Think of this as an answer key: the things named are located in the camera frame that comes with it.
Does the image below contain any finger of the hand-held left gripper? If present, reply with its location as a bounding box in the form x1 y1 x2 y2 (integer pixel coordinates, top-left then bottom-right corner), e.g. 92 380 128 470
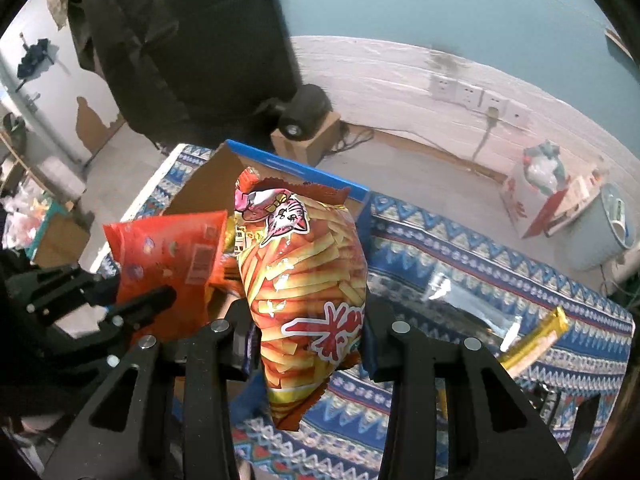
10 264 121 328
95 285 177 367

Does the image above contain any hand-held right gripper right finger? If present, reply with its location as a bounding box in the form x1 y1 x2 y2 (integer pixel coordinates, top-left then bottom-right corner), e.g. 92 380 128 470
362 297 573 480

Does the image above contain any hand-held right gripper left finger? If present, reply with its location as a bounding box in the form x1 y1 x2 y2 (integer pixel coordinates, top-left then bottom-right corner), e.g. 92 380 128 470
42 295 261 480

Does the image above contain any red-orange snack packet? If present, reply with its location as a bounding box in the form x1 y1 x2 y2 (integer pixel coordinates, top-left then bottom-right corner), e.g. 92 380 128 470
102 210 231 341

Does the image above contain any orange fries snack bag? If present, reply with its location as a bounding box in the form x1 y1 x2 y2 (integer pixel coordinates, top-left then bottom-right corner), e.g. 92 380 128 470
232 166 368 432

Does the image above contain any blue cardboard box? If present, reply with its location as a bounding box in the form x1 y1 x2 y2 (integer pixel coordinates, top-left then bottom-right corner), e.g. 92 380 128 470
162 139 371 321

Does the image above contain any large brown carton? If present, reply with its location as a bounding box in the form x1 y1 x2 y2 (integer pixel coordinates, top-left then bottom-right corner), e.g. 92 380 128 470
30 205 92 267

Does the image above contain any clear foil snack packet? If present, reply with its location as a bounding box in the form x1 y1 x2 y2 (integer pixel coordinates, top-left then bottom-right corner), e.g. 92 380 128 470
420 270 523 351

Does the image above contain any blue patterned blanket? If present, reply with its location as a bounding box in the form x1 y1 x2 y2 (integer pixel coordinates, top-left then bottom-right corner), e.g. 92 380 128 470
100 144 636 480

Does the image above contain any white door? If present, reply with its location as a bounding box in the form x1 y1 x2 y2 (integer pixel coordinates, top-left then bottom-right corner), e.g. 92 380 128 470
0 0 126 171

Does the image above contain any small brown carton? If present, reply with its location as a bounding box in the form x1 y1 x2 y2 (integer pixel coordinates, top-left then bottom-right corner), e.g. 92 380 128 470
271 111 342 167

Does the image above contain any red and white paper bag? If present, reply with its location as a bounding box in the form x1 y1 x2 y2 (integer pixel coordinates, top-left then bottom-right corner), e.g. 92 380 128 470
502 160 571 238

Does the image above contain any dark folded umbrella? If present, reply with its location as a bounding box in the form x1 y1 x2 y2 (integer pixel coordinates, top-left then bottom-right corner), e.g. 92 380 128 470
15 37 53 81

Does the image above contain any light blue trash bin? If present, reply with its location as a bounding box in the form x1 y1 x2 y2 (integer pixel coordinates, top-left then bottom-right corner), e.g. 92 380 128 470
565 182 638 272

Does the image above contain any black fan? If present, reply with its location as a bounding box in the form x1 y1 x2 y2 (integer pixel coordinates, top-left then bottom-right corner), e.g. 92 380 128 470
255 84 333 141

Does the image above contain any clear plastic trash bag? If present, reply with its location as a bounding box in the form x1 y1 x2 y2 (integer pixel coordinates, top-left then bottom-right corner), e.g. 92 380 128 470
522 140 571 193

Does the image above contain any beige paper bag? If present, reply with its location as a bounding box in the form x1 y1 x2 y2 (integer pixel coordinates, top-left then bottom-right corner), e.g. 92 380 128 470
545 165 608 236

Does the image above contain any dark hanging coat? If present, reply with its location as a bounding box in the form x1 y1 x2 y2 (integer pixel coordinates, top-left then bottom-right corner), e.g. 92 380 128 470
67 0 301 148

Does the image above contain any black cable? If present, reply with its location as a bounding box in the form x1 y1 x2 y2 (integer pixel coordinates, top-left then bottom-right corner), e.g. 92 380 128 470
335 127 376 153

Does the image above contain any grey plug cable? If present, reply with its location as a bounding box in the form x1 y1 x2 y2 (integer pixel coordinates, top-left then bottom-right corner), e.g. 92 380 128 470
470 107 501 161

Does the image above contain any white wall socket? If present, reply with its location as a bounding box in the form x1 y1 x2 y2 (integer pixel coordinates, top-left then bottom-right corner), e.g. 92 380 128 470
455 81 483 108
480 91 508 118
430 74 458 103
505 101 530 128

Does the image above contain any wall shelf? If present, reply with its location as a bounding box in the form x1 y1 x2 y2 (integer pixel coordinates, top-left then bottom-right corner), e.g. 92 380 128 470
605 27 632 61

